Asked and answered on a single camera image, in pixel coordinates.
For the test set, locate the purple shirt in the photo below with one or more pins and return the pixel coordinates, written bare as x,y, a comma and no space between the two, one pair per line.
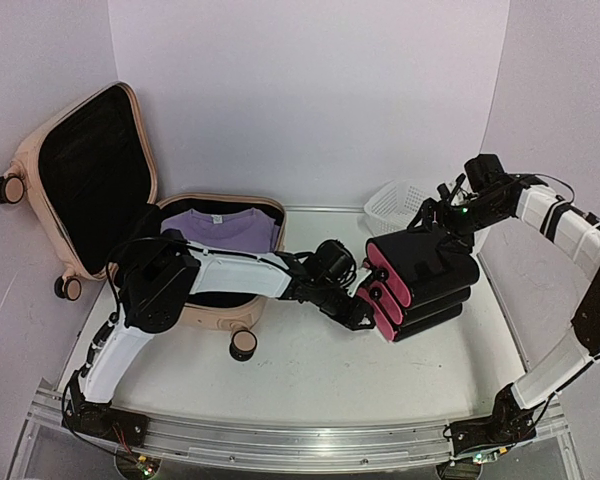
250,230

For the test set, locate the black pink tiered rack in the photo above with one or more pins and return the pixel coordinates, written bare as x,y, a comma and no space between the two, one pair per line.
418,279

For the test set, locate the white plastic mesh basket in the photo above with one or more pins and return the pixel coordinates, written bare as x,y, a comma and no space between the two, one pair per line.
394,206

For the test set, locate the pink hard-shell suitcase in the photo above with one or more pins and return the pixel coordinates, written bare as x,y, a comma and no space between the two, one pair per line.
89,175

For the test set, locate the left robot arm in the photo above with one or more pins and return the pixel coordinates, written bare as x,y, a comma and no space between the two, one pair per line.
159,275

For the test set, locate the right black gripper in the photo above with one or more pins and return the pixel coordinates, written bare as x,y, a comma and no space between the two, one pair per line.
428,211

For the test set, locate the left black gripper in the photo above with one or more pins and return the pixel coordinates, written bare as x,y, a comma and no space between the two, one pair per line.
356,317

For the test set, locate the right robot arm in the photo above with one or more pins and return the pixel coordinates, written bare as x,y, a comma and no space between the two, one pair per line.
561,277

